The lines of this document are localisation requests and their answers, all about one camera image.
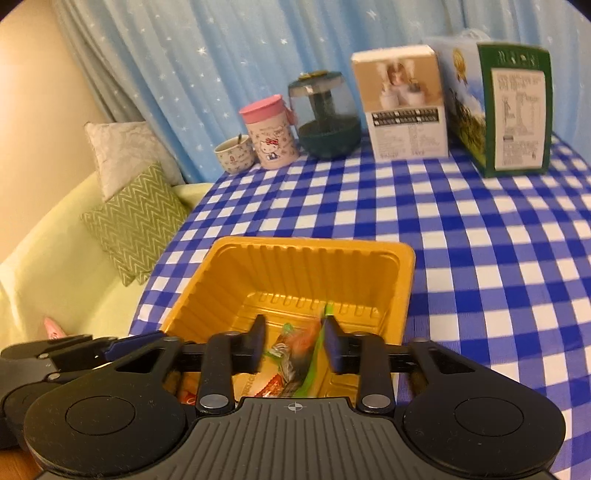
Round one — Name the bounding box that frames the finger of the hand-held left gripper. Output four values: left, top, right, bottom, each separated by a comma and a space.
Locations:
55, 333, 162, 371
0, 335, 95, 361

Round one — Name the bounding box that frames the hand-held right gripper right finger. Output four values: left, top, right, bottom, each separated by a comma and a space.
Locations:
322, 315, 481, 414

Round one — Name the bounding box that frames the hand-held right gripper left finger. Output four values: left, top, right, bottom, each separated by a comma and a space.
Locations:
113, 315, 267, 414

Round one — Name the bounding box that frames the green white snack packet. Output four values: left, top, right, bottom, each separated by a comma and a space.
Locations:
263, 302, 335, 398

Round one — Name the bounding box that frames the red snack packet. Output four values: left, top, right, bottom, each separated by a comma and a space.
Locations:
178, 373, 200, 407
240, 371, 284, 400

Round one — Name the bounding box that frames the yellow plastic tray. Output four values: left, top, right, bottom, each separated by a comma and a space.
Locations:
159, 236, 416, 402

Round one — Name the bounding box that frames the yellow-green sofa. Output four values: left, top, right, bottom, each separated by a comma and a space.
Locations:
0, 178, 215, 352

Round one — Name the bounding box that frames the green zigzag cushion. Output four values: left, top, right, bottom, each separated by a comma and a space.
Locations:
81, 161, 191, 287

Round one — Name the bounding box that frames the blue checkered tablecloth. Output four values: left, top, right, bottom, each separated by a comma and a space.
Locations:
129, 131, 591, 480

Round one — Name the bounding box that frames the floral ceramic cup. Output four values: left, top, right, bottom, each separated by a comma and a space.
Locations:
213, 135, 254, 175

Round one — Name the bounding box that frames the white cushion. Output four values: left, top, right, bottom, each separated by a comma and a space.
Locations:
84, 121, 185, 201

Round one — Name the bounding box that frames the pink cartoon thermos cup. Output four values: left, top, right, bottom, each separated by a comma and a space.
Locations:
239, 95, 298, 171

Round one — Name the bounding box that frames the dark green glass jar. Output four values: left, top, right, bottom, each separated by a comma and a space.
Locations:
287, 70, 362, 160

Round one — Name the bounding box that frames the white cardboard box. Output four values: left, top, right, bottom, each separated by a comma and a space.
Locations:
351, 45, 450, 162

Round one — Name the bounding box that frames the grey curtain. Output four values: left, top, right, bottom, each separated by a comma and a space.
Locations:
51, 0, 185, 183

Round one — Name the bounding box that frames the green cardboard box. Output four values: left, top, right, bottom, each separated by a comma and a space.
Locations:
425, 34, 552, 178

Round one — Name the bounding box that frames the blue starry curtain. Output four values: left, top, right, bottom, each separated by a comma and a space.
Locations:
92, 0, 591, 185

